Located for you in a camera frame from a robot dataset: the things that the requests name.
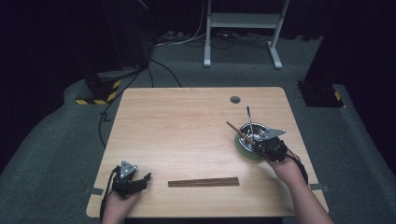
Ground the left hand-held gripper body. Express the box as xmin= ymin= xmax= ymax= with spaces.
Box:
xmin=110 ymin=160 xmax=149 ymax=200

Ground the white cable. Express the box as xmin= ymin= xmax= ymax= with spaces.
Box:
xmin=153 ymin=0 xmax=208 ymax=48

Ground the hand-held gripper cable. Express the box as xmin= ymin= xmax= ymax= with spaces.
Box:
xmin=99 ymin=165 xmax=121 ymax=222
xmin=285 ymin=148 xmax=310 ymax=186

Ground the row of brown chopsticks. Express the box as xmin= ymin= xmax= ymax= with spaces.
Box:
xmin=167 ymin=176 xmax=240 ymax=189

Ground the grey tape piece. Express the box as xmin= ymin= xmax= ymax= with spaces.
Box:
xmin=83 ymin=187 xmax=105 ymax=196
xmin=308 ymin=183 xmax=331 ymax=192

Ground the person's right hand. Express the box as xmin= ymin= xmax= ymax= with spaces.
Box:
xmin=266 ymin=151 xmax=308 ymax=186

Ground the single brown chopstick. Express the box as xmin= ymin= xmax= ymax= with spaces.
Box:
xmin=225 ymin=120 xmax=276 ymax=162

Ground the green plate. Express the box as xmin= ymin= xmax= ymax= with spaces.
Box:
xmin=233 ymin=133 xmax=265 ymax=162

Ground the right hand-held gripper cable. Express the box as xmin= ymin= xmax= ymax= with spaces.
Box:
xmin=285 ymin=148 xmax=310 ymax=186

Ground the person's left hand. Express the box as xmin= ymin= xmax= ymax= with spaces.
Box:
xmin=101 ymin=190 xmax=142 ymax=224

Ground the black floor cable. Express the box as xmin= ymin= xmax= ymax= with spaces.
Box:
xmin=148 ymin=57 xmax=183 ymax=89
xmin=98 ymin=68 xmax=143 ymax=148

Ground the steel bowl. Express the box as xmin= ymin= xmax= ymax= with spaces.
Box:
xmin=238 ymin=122 xmax=273 ymax=154

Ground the white metal stand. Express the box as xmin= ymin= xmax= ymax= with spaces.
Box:
xmin=203 ymin=0 xmax=290 ymax=70

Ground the left hand-held gripper cable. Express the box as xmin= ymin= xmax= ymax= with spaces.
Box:
xmin=99 ymin=165 xmax=121 ymax=222

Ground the power strip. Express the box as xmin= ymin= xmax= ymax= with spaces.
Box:
xmin=156 ymin=30 xmax=191 ymax=44

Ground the metal spoon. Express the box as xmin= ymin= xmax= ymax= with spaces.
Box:
xmin=246 ymin=105 xmax=257 ymax=142

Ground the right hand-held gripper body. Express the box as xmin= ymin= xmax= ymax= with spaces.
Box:
xmin=259 ymin=128 xmax=290 ymax=163

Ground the black stand with striped base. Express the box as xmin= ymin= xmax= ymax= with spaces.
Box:
xmin=296 ymin=80 xmax=347 ymax=109
xmin=75 ymin=70 xmax=123 ymax=106

